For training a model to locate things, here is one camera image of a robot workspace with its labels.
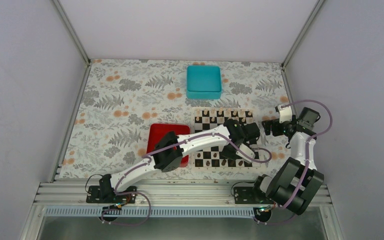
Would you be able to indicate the row of light chess pieces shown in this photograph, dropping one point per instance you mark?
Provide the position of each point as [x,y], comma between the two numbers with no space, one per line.
[205,115]

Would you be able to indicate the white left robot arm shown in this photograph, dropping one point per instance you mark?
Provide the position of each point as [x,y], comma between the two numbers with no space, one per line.
[229,141]

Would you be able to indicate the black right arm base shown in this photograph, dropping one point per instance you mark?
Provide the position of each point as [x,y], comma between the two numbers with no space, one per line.
[247,195]

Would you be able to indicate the teal plastic box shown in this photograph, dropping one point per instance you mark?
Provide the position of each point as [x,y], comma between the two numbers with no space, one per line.
[203,82]

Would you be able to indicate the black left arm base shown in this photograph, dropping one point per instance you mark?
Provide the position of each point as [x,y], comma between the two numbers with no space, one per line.
[104,193]

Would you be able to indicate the red plastic tray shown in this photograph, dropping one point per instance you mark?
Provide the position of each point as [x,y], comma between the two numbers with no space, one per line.
[157,134]

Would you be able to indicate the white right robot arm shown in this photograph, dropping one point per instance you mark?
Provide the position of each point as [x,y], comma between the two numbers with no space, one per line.
[298,180]

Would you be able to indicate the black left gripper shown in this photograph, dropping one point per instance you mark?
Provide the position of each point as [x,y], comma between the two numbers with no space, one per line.
[226,154]

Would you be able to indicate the aluminium frame rail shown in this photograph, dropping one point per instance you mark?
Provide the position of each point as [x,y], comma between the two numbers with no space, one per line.
[181,210]

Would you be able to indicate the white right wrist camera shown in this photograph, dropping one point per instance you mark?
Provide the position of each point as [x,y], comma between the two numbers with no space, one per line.
[285,113]

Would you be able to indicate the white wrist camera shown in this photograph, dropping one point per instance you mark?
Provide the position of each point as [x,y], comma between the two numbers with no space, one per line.
[246,153]
[285,113]

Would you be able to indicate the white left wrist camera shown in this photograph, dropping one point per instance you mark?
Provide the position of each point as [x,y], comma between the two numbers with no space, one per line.
[246,153]

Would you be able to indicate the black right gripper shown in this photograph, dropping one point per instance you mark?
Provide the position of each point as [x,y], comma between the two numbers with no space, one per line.
[268,127]

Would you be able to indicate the floral patterned table mat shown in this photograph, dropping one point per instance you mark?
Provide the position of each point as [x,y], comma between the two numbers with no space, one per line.
[124,97]

